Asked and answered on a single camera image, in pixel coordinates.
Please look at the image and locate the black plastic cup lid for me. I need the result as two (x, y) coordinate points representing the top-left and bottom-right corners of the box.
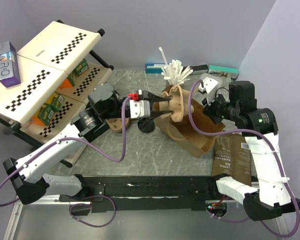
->
(137, 118), (156, 134)

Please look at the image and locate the orange box on shelf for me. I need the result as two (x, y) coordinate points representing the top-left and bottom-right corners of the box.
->
(58, 72), (76, 89)

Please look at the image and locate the brown paper bag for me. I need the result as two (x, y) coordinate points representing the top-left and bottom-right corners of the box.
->
(154, 86), (226, 158)

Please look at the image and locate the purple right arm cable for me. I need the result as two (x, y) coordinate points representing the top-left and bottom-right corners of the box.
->
(189, 79), (300, 238)

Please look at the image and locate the white wrapped straws bundle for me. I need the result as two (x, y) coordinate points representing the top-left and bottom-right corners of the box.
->
(158, 47), (194, 86)

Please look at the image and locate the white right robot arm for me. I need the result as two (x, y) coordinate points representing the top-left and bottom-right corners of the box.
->
(199, 77), (300, 221)

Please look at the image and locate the green box upper shelf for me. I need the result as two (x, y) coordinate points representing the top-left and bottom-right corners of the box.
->
(74, 58), (89, 77)

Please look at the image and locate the teal flat box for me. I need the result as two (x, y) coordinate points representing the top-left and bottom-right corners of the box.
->
(145, 63), (165, 74)

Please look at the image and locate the purple cardboard box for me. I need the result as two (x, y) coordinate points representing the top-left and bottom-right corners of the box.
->
(0, 41), (21, 88)

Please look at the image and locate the brown coffee bean pouch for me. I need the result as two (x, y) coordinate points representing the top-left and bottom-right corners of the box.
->
(211, 133), (253, 186)

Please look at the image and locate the brown pulp cup carrier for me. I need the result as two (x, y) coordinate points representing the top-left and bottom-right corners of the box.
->
(106, 118), (130, 133)

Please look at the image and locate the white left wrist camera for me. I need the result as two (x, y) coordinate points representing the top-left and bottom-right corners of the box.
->
(128, 91), (151, 119)

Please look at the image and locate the teal long box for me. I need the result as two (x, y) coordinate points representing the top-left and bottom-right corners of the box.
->
(208, 65), (239, 80)

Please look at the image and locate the green box lower shelf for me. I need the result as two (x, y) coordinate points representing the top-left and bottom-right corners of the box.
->
(34, 92), (64, 126)

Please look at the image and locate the black rectangular device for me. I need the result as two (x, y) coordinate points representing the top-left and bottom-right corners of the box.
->
(190, 64), (209, 75)

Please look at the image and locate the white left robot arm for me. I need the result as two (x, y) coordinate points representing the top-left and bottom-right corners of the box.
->
(3, 83), (171, 205)

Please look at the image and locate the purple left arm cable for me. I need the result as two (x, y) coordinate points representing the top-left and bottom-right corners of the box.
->
(0, 97), (133, 228)

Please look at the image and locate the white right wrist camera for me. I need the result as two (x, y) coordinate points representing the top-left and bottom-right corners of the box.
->
(198, 77), (219, 103)

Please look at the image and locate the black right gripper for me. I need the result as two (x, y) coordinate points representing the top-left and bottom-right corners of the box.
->
(202, 90), (239, 125)

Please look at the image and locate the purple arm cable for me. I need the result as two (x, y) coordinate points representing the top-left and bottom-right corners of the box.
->
(189, 79), (300, 238)
(0, 97), (133, 228)

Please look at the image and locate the black mounting base rail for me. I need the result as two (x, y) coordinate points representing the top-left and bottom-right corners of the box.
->
(13, 176), (280, 213)

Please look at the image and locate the beige checkered shelf rack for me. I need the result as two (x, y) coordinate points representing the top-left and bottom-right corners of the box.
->
(0, 19), (116, 168)

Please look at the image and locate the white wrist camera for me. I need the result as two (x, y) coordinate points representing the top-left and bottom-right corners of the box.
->
(128, 91), (151, 119)
(198, 77), (219, 103)

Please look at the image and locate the green box shelf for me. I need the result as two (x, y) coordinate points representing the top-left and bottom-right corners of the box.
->
(34, 92), (64, 126)
(74, 58), (89, 77)

